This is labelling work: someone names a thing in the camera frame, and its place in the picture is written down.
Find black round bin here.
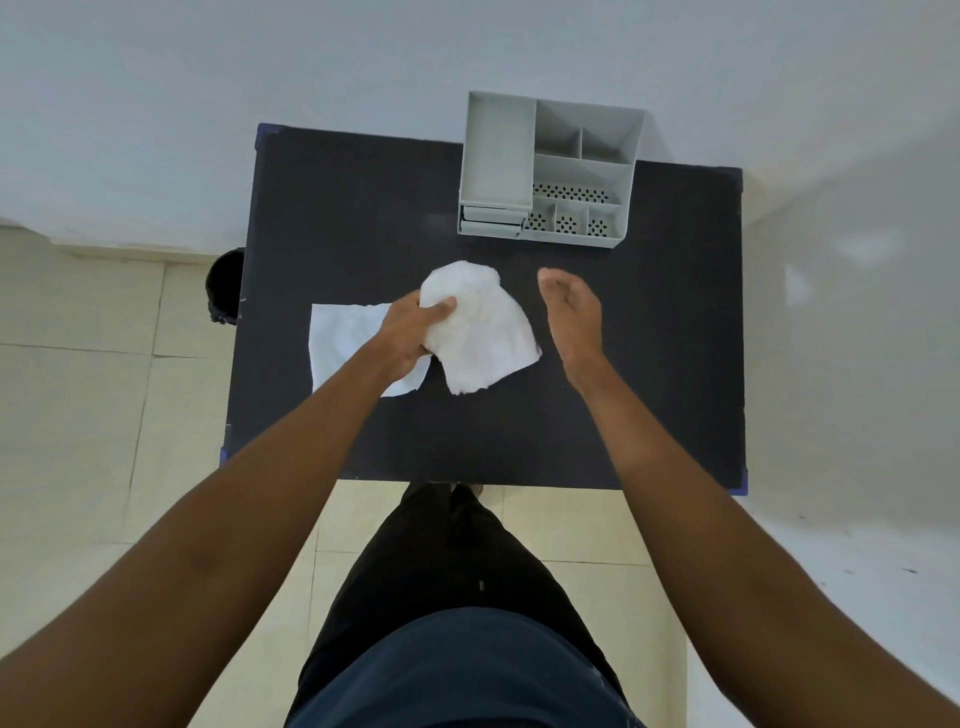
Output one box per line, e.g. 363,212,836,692
204,247,246,326

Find person's right hand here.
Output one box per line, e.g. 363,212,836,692
537,267,606,393

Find person's right forearm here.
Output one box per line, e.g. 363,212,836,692
567,352,960,728

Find person's black trousers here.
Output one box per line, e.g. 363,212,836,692
285,482,627,725

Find person's dark blue shirt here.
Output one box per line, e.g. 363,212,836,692
285,607,648,728

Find grey plastic desk organizer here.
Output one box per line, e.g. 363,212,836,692
457,90,648,249

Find person's left forearm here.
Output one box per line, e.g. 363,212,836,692
0,339,395,728

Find black table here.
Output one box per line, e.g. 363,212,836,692
221,123,750,497

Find white cloth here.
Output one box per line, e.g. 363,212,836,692
419,260,543,396
309,303,434,399

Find person's left hand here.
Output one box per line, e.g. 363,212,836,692
372,289,458,384

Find white flat cloth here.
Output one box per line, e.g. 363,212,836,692
309,303,434,399

